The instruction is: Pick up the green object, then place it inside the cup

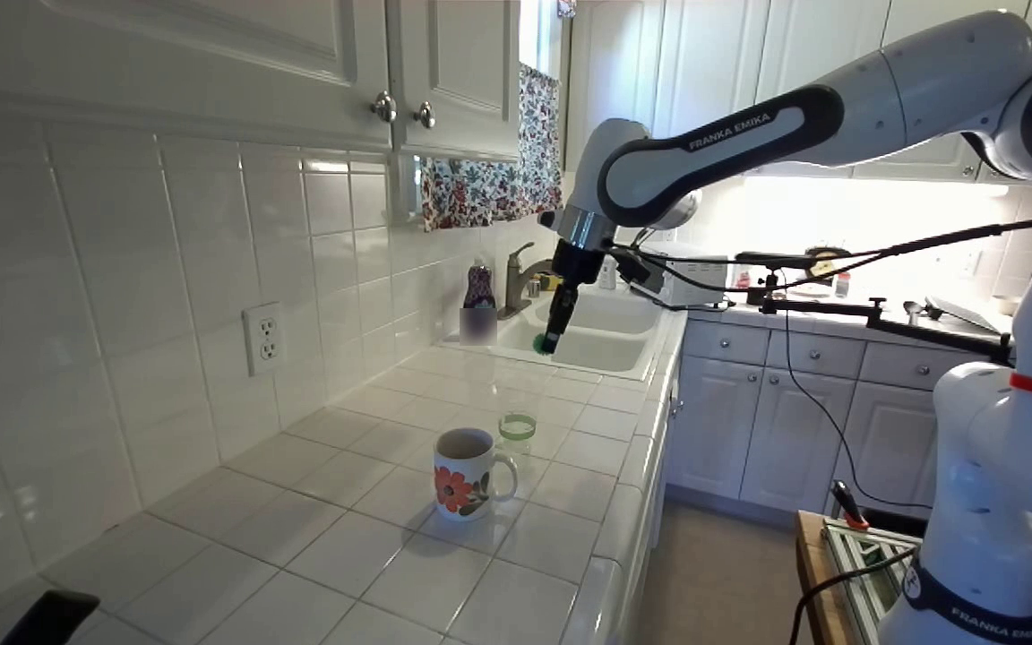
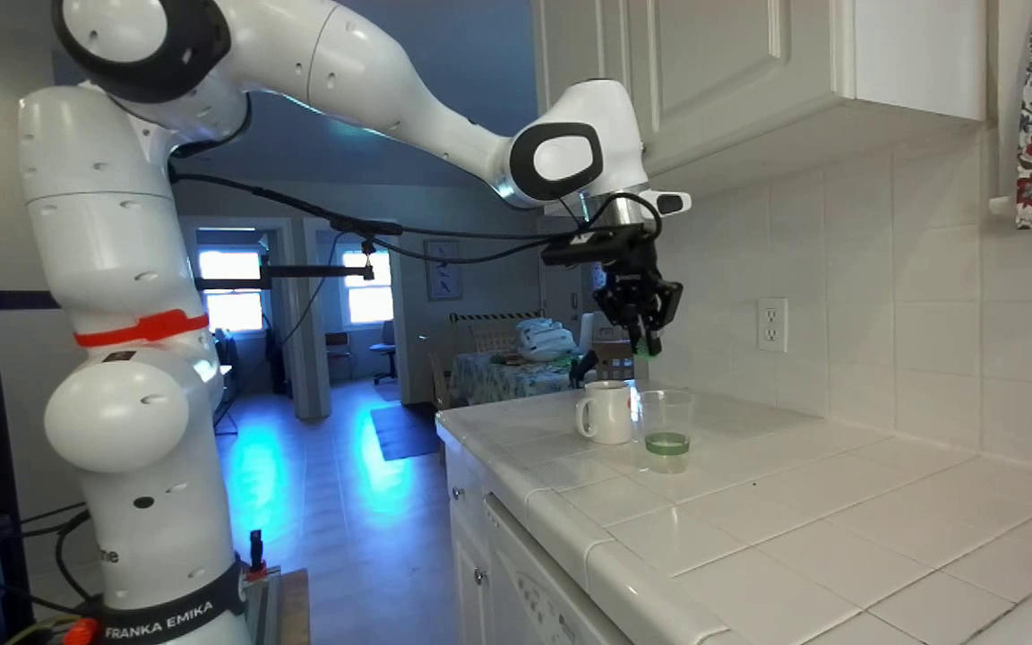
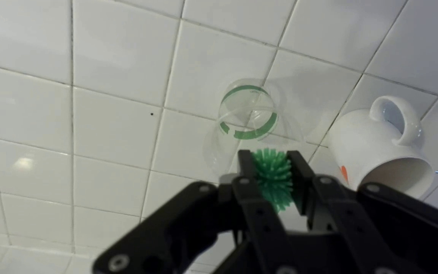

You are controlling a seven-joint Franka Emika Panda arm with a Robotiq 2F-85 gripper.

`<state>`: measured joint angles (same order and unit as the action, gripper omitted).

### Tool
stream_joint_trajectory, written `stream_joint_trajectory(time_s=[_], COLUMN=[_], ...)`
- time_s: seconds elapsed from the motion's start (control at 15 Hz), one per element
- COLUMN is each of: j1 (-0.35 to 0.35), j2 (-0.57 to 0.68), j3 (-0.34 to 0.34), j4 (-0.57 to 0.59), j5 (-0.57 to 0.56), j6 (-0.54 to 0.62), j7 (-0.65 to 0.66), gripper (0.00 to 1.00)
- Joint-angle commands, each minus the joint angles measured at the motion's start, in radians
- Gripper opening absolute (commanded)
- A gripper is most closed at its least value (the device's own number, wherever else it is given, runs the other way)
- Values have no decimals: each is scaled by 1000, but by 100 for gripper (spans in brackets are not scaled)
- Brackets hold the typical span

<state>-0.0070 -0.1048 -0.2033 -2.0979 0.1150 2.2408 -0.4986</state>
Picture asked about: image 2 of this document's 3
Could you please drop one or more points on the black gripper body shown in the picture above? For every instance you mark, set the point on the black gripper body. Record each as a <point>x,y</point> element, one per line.
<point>637,292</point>

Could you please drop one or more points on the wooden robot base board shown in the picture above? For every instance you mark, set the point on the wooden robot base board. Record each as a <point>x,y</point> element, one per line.
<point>287,610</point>

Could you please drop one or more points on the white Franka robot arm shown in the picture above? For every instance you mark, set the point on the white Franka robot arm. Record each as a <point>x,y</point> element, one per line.
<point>124,298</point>

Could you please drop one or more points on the clear glass cup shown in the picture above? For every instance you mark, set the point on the clear glass cup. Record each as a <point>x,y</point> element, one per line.
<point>667,432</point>

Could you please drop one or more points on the folded white towels stack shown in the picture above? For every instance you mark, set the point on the folded white towels stack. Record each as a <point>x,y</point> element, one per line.
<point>542,339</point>

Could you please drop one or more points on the white ceramic mug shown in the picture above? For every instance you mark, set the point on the white ceramic mug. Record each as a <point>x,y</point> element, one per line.
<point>604,413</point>

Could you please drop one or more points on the dark floor rug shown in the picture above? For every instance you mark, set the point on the dark floor rug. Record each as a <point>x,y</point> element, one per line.
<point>407,432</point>

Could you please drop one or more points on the narrow bright window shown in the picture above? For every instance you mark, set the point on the narrow bright window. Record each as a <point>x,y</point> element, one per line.
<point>372,292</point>

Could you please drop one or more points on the white lower counter cabinet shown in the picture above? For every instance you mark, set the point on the white lower counter cabinet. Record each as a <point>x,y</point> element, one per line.
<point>504,559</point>

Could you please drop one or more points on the black boom pole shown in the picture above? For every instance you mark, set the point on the black boom pole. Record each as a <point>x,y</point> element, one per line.
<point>287,272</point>

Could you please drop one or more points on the wide bright window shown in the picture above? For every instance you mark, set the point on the wide bright window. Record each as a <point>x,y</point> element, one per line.
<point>234,292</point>

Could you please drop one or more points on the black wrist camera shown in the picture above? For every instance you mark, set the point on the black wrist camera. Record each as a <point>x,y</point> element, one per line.
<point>591,248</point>

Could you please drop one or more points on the white wall outlet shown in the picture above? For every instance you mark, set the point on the white wall outlet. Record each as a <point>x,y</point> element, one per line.
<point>774,322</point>

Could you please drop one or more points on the white upper wall cabinet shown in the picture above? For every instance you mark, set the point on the white upper wall cabinet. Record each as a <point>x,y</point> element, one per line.
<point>778,72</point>

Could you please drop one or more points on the black camera on boom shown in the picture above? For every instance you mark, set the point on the black camera on boom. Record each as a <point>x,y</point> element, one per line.
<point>368,228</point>

